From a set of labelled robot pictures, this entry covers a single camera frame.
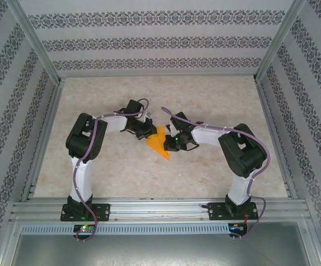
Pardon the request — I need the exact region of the orange square paper sheet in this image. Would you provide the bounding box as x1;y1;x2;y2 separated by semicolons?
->
145;125;171;162

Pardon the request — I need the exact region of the grey sheet metal panel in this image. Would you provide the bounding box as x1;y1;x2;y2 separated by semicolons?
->
10;234;312;266

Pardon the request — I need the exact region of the small LED circuit board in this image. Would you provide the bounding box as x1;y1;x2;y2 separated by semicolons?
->
228;223;248;236
73;223;96;236

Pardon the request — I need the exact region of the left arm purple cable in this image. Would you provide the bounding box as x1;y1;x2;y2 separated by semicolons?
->
73;98;150;243

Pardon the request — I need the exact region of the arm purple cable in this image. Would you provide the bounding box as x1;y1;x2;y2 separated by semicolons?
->
73;98;150;243
160;106;272;242

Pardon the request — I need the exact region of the aluminium frame crossbar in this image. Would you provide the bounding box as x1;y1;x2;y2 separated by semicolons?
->
57;73;258;80

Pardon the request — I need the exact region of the aluminium mounting rail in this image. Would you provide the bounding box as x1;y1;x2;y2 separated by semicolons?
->
9;197;309;222

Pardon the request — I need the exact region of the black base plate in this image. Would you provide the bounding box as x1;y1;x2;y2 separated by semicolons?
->
61;203;111;222
207;201;259;222

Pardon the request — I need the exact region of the grey slotted cable duct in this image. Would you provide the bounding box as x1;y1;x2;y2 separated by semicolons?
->
20;223;230;236

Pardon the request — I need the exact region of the aluminium frame side rail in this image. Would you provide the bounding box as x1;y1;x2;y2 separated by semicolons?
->
21;78;66;202
255;79;299;200

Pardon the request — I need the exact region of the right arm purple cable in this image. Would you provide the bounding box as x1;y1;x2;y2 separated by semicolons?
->
160;106;272;242

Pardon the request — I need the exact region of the aluminium frame post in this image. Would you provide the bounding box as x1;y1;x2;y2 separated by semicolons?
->
298;221;321;266
6;0;64;85
0;220;22;266
253;0;308;84

